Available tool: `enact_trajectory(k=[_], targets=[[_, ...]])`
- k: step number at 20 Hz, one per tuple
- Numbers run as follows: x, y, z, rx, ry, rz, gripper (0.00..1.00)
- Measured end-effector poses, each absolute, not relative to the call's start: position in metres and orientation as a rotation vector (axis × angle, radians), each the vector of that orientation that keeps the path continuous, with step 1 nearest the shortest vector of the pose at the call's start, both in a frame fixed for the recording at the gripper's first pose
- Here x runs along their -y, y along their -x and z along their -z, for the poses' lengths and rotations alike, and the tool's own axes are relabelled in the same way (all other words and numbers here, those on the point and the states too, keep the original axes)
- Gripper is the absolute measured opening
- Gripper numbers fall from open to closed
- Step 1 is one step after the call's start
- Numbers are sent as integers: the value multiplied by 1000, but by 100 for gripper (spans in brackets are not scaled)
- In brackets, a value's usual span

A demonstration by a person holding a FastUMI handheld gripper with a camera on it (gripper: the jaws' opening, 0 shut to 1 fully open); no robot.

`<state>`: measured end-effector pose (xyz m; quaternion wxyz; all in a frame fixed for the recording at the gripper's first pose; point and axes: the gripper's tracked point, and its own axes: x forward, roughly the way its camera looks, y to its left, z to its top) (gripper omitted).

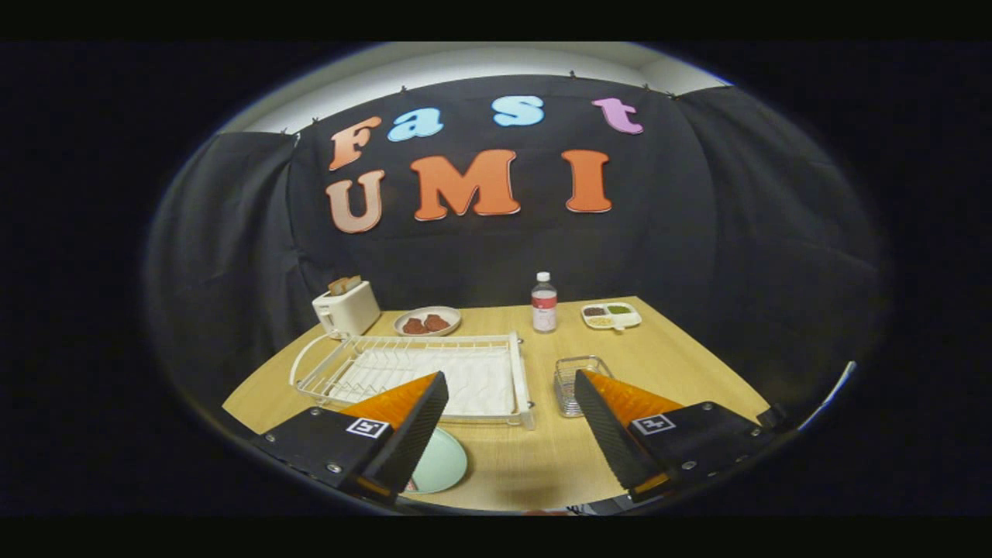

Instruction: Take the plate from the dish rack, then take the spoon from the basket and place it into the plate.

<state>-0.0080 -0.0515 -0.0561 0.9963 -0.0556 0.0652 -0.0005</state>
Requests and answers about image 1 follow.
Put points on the red meat piece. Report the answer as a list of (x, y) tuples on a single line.
[(414, 325), (436, 322)]

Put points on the white dish rack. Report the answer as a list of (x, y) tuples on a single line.
[(480, 380)]

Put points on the clear bottle with red label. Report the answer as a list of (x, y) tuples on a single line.
[(544, 310)]

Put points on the white plate with meat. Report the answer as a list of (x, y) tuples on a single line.
[(451, 314)]

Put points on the light green plate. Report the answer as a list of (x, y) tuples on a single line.
[(442, 465)]

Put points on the brown bread slice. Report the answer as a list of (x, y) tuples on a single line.
[(337, 287), (353, 281)]

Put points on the white toaster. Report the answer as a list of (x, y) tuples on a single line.
[(349, 310)]

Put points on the white divided dish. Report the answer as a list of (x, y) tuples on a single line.
[(635, 319)]

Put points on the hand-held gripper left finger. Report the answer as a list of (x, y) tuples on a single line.
[(415, 442)]

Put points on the yellow beans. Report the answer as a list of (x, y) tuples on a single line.
[(600, 320)]

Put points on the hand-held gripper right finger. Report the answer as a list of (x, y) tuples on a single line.
[(607, 434)]

